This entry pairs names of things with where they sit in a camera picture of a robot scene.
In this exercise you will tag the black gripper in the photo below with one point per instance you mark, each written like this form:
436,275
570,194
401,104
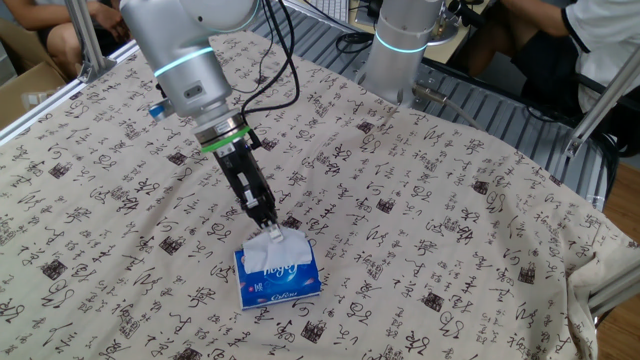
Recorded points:
245,172

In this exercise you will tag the white paper napkin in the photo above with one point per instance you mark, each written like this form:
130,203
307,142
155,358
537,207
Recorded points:
275,255

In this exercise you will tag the blue tissue pack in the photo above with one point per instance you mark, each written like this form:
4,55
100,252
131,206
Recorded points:
280,287

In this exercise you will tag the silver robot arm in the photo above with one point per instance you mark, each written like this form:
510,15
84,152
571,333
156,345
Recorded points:
190,65

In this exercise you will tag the calligraphy print tablecloth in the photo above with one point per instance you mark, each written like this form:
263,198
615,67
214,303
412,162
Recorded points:
400,225

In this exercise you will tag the blue white connector plug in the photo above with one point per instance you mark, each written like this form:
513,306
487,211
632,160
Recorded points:
160,110

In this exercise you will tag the white keyboard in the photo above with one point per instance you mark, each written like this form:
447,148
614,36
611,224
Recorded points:
330,9

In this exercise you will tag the silver round stand base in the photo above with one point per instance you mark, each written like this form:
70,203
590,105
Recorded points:
442,32

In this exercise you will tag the brown cardboard box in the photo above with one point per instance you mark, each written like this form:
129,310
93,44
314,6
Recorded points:
25,85

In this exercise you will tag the bare-armed seated person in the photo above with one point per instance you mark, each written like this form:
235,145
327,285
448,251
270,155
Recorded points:
30,12

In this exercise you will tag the person in black-trimmed white shirt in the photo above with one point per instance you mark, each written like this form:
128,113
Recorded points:
605,30

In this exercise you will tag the aluminium table edge rail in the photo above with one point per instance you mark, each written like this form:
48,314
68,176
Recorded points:
50,102

